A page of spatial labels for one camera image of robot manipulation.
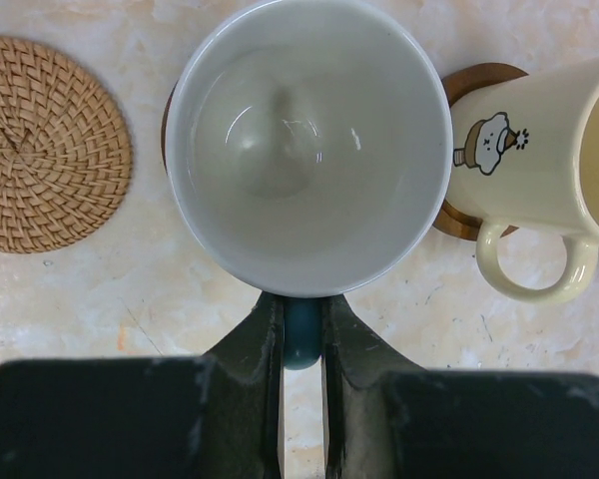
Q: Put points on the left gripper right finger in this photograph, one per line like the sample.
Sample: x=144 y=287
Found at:
x=387 y=417

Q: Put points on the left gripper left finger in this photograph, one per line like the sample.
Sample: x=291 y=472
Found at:
x=217 y=415

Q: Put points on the brown wooden coaster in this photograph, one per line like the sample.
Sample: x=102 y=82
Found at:
x=449 y=220

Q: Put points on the white mug blue handle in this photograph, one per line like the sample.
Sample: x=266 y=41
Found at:
x=308 y=149

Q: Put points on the dark wooden coaster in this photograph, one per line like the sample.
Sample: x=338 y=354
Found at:
x=164 y=129

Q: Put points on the light woven rattan coaster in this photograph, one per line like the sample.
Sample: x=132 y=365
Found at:
x=66 y=154

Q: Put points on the cream mug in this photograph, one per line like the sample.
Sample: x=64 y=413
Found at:
x=526 y=155

